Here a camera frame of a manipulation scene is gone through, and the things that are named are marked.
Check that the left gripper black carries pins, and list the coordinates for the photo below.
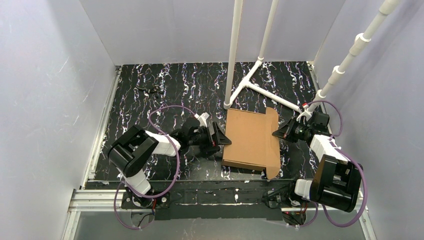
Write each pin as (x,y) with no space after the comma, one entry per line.
(212,135)

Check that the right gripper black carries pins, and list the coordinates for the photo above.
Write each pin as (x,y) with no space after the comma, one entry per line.
(291,129)

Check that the brown cardboard box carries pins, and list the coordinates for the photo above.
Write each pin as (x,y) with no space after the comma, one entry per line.
(253,145)

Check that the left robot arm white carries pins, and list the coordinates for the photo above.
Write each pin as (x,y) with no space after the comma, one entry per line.
(130,152)

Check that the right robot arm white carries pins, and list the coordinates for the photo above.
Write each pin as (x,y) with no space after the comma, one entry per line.
(337,180)

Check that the small black clip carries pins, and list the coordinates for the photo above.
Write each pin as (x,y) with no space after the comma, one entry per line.
(155,90)

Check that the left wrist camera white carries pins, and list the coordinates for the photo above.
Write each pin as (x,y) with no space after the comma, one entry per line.
(202,119)

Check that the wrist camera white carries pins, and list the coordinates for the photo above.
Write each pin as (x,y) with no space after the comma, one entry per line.
(306,113)
(202,119)

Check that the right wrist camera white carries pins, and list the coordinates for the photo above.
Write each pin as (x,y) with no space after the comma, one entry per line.
(306,113)

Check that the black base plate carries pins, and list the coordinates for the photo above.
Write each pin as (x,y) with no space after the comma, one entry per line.
(227,199)

